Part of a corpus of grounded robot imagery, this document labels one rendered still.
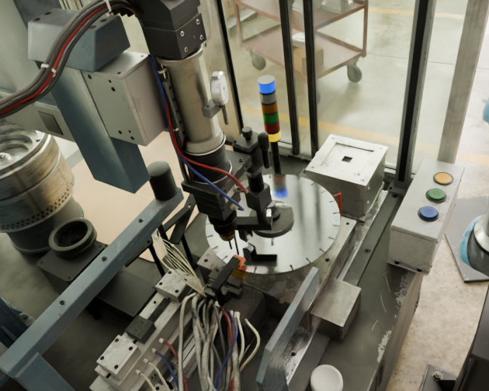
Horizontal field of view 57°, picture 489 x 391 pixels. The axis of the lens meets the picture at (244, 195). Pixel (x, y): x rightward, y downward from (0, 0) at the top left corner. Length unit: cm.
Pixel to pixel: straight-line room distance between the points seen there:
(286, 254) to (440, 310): 119
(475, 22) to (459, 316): 129
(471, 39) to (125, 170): 81
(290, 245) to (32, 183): 72
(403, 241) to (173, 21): 80
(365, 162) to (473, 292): 104
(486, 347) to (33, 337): 95
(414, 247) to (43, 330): 85
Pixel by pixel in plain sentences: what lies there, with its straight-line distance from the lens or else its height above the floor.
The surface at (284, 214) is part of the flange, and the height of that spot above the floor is 96.
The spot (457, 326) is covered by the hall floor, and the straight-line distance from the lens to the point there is 208.
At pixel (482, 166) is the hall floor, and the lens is 278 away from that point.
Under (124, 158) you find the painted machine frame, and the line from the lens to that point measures 80.
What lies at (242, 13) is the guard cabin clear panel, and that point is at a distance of 141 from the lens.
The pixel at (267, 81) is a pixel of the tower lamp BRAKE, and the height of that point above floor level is 116.
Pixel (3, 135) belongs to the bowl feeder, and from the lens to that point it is 153.
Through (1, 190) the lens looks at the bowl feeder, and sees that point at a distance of 134.
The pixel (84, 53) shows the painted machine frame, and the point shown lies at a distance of 69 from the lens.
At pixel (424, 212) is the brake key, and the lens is 118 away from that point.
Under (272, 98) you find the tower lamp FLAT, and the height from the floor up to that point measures 111.
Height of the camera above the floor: 175
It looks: 43 degrees down
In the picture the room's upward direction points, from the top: 11 degrees counter-clockwise
